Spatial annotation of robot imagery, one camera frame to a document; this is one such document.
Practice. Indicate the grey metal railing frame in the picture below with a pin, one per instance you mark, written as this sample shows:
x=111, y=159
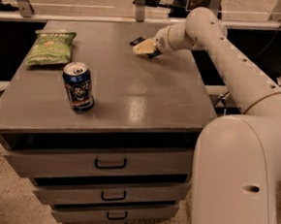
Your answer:
x=235, y=14

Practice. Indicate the top grey drawer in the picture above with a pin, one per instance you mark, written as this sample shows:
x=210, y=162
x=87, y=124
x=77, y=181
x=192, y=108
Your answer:
x=101, y=162

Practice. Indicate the blue pepsi can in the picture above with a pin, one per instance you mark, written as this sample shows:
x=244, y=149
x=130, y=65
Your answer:
x=77, y=80

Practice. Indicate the grey drawer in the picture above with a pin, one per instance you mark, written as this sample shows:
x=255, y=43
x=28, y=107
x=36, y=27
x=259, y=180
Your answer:
x=88, y=195
x=110, y=213
x=101, y=162

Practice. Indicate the middle grey drawer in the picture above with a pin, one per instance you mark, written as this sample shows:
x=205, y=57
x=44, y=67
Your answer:
x=88, y=195

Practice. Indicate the green chip bag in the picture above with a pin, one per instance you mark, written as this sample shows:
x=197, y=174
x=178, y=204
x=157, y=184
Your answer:
x=51, y=47

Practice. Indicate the bottom grey drawer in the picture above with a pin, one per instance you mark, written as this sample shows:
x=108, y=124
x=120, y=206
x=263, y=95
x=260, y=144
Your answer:
x=110, y=213

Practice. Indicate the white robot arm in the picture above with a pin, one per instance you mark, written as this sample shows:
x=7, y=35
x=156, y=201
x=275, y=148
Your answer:
x=237, y=159

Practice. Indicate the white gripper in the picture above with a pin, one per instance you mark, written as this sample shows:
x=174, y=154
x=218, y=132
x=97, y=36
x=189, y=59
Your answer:
x=161, y=41

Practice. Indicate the grey drawer cabinet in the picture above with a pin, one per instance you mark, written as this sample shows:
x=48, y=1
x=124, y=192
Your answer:
x=139, y=103

